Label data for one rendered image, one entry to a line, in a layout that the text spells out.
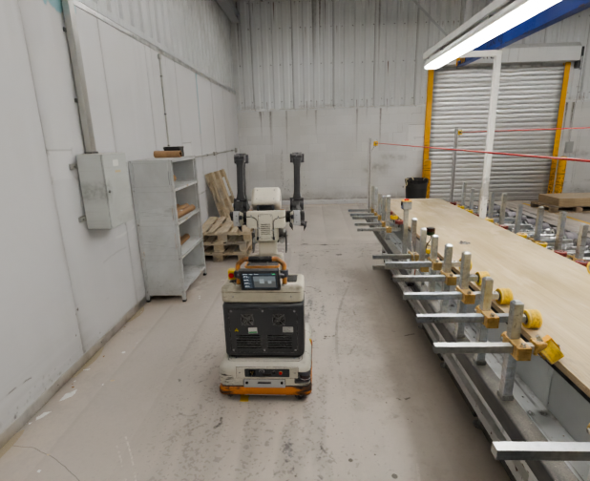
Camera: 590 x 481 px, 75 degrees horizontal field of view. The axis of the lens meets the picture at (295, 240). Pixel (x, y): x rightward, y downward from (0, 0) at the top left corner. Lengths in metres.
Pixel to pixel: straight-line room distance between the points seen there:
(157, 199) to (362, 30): 7.65
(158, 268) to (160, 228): 0.45
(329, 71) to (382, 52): 1.33
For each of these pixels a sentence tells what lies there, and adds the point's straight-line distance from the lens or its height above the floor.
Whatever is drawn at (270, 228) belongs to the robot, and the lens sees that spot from 2.76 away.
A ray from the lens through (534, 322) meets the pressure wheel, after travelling 1.97.
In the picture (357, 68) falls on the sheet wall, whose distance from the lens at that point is 10.50.
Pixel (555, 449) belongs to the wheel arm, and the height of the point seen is 0.96.
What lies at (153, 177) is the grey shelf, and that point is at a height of 1.37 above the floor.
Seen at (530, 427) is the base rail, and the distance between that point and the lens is 1.77.
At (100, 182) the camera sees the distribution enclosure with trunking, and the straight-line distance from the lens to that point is 3.48.
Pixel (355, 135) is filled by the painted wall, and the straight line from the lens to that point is 10.37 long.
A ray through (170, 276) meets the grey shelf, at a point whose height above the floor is 0.30.
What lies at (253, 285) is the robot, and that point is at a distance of 2.51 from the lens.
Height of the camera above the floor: 1.73
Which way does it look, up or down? 15 degrees down
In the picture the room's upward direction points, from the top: 2 degrees counter-clockwise
